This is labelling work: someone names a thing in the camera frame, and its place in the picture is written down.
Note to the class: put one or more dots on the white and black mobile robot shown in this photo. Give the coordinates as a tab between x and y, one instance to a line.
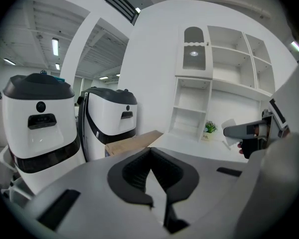
109	118
40	138

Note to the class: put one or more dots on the brown cardboard box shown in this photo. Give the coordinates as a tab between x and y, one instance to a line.
132	142

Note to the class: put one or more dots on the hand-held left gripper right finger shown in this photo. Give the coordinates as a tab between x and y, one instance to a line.
209	190

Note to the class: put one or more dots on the black balcony railing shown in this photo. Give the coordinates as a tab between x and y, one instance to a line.
129	10

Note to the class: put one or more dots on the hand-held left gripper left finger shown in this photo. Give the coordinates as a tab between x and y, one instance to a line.
89	195

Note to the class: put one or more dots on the white shelf cabinet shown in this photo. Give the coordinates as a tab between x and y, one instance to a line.
193	76

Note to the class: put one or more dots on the ceiling tube light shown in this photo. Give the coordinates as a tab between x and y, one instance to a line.
9	61
57	66
55	46
138	10
104	78

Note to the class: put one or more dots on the small potted green plant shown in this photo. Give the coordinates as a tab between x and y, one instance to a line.
210	128

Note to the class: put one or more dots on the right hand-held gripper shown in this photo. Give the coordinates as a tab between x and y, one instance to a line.
276	123

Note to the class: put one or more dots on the person's right hand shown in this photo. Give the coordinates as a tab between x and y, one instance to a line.
239	145

